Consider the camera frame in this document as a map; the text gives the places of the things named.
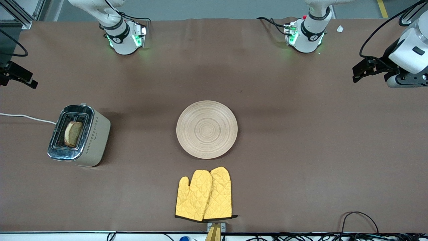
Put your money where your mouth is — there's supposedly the grey bracket with wooden bar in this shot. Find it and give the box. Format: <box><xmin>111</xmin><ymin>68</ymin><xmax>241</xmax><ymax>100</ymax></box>
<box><xmin>205</xmin><ymin>222</ymin><xmax>226</xmax><ymax>241</ymax></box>

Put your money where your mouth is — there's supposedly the black base cable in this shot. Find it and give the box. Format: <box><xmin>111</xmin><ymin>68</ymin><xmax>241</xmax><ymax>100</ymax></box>
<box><xmin>115</xmin><ymin>10</ymin><xmax>151</xmax><ymax>24</ymax></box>
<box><xmin>256</xmin><ymin>16</ymin><xmax>289</xmax><ymax>35</ymax></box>

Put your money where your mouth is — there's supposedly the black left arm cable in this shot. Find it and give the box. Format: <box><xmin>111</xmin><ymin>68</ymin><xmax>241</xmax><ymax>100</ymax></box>
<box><xmin>359</xmin><ymin>0</ymin><xmax>428</xmax><ymax>69</ymax></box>

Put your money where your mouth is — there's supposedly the black looped cable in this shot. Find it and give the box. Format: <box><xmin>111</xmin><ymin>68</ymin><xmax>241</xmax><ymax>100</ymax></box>
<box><xmin>340</xmin><ymin>211</ymin><xmax>379</xmax><ymax>235</ymax></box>

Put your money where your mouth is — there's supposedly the black cable bundle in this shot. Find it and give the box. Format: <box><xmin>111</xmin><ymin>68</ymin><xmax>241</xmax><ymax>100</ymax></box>
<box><xmin>247</xmin><ymin>233</ymin><xmax>428</xmax><ymax>241</ymax></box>

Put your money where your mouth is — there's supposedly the black left base cable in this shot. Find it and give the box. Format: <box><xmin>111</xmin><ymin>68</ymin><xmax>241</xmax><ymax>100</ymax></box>
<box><xmin>256</xmin><ymin>16</ymin><xmax>289</xmax><ymax>35</ymax></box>

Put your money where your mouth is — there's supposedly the chrome and cream toaster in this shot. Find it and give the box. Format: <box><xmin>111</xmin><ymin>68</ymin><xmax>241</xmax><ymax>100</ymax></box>
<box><xmin>47</xmin><ymin>103</ymin><xmax>111</xmax><ymax>167</ymax></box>

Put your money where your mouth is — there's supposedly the slice of brown toast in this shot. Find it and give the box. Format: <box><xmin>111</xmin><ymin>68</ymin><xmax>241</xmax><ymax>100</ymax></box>
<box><xmin>64</xmin><ymin>121</ymin><xmax>83</xmax><ymax>148</ymax></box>

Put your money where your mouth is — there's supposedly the round light wooden plate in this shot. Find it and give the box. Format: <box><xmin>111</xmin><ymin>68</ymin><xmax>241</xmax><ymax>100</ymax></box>
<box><xmin>176</xmin><ymin>100</ymin><xmax>238</xmax><ymax>159</ymax></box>

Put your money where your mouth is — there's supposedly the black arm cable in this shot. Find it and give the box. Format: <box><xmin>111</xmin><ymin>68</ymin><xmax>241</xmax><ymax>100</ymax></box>
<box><xmin>0</xmin><ymin>28</ymin><xmax>28</xmax><ymax>57</ymax></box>
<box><xmin>359</xmin><ymin>0</ymin><xmax>428</xmax><ymax>69</ymax></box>

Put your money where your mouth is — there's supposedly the black right base cable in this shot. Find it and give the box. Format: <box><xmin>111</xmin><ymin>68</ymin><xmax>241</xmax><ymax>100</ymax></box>
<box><xmin>115</xmin><ymin>10</ymin><xmax>151</xmax><ymax>24</ymax></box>

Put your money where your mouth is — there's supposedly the white toaster power cord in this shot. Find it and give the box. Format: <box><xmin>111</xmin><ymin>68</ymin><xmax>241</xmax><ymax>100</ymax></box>
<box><xmin>0</xmin><ymin>113</ymin><xmax>57</xmax><ymax>125</ymax></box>

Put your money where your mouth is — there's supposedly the yellow quilted oven mitt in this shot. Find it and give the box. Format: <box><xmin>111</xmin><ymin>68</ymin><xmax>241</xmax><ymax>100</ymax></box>
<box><xmin>175</xmin><ymin>170</ymin><xmax>213</xmax><ymax>222</ymax></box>
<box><xmin>203</xmin><ymin>166</ymin><xmax>238</xmax><ymax>220</ymax></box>

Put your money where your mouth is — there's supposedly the brown table cover mat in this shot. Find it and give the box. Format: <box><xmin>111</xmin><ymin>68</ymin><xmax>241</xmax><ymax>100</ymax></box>
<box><xmin>0</xmin><ymin>17</ymin><xmax>428</xmax><ymax>234</ymax></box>

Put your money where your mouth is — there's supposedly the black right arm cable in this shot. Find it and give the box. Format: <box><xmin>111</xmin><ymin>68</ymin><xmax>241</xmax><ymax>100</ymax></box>
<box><xmin>0</xmin><ymin>28</ymin><xmax>28</xmax><ymax>57</ymax></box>

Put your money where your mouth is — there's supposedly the aluminium frame profile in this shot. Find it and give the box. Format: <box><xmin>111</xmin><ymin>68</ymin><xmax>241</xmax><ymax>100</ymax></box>
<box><xmin>0</xmin><ymin>0</ymin><xmax>45</xmax><ymax>30</ymax></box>

